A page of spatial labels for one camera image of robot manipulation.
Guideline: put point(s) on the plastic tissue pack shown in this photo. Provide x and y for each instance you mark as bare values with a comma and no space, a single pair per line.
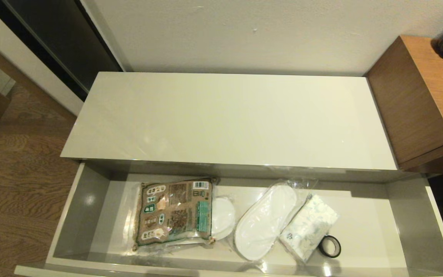
308,229

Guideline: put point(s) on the white deep cabinet drawer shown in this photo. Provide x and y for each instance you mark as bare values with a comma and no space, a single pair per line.
367,231

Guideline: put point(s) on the white glossy low cabinet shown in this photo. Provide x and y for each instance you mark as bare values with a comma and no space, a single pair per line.
225,119

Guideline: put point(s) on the white round pads pack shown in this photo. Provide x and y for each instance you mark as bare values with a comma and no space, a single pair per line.
224,217

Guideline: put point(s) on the brown printed snack bag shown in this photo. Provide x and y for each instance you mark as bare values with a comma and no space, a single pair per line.
175,211

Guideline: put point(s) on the white slippers in clear bag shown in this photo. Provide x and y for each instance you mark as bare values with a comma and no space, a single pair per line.
263,225

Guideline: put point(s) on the black tape roll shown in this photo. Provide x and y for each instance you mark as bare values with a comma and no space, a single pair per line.
323,250

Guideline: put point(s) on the dark door panel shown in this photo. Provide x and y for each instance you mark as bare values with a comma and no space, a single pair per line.
60,42

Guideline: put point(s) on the brown wooden side table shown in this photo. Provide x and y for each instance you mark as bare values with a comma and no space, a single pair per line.
413,100

